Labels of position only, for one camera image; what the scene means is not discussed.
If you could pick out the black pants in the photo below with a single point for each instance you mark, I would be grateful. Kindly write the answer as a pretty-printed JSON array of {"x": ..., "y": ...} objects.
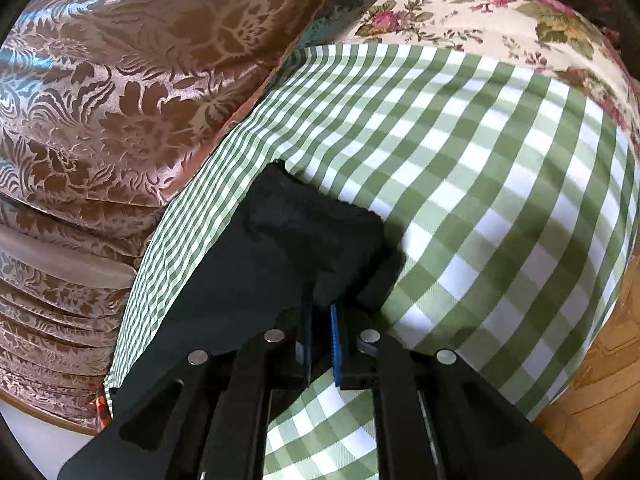
[{"x": 260, "y": 270}]

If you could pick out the orange patterned cloth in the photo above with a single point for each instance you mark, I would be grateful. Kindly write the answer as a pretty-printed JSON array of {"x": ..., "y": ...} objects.
[{"x": 102, "y": 410}]

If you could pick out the green checkered bed sheet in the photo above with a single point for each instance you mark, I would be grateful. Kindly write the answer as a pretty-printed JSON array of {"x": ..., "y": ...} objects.
[{"x": 475, "y": 200}]

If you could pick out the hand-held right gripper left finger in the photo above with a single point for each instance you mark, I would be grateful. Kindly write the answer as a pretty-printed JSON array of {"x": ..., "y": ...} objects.
[{"x": 307, "y": 345}]

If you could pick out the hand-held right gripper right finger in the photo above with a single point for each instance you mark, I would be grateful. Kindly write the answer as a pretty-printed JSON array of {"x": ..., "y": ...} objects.
[{"x": 338, "y": 347}]

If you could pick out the cream floral pillow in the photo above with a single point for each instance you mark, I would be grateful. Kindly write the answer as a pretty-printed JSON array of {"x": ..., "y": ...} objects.
[{"x": 480, "y": 15}]

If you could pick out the beige curtain tieback band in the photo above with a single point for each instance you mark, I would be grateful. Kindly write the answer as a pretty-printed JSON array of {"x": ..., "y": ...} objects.
[{"x": 55, "y": 257}]

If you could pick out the brown floral curtain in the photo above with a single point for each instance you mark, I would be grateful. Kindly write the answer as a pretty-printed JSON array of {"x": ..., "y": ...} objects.
[{"x": 125, "y": 85}]

